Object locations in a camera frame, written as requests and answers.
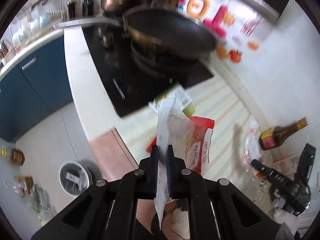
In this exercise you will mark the brown sauce bottle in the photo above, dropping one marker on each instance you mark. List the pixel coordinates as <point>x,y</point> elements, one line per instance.
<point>275,136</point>

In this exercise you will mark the red snack bag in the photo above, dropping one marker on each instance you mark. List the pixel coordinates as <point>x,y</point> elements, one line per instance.
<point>190,138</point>

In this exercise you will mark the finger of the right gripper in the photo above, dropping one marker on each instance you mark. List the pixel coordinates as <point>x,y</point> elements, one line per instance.
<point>273,176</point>
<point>305,165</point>

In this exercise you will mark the green white carton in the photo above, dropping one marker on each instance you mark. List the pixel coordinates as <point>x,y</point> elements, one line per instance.
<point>183,100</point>

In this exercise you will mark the brown cardboard box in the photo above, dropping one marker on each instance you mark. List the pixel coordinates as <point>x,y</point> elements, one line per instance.
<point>25,184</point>

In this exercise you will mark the clear bag of greens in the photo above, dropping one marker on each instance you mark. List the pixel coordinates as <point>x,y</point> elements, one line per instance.
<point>39,202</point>

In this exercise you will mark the yellow cooking oil bottle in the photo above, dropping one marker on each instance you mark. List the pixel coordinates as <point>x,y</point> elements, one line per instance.
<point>13,155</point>

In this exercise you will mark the pink cloth mat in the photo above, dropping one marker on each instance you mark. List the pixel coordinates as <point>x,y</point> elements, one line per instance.
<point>115,160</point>

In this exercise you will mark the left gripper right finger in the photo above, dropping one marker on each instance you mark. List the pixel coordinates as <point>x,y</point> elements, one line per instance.
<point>217,209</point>

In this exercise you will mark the clear plastic bag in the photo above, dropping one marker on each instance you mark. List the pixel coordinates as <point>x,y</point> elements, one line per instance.
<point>257,186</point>

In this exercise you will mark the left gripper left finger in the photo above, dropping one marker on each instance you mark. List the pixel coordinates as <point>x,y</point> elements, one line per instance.
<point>107,209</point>

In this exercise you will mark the black gas stove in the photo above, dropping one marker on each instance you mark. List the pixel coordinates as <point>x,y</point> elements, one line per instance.
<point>129,82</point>

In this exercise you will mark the white round trash bin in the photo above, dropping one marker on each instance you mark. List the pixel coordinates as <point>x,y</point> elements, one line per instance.
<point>74,178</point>

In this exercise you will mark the dark soy sauce bottle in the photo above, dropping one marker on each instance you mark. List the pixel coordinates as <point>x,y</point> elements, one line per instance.
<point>71,9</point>

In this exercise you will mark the black wok pan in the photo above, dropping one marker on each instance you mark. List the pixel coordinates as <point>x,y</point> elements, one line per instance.
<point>159,29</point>

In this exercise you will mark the blue kitchen cabinets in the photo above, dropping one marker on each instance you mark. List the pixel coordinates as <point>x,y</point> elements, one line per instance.
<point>34,89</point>

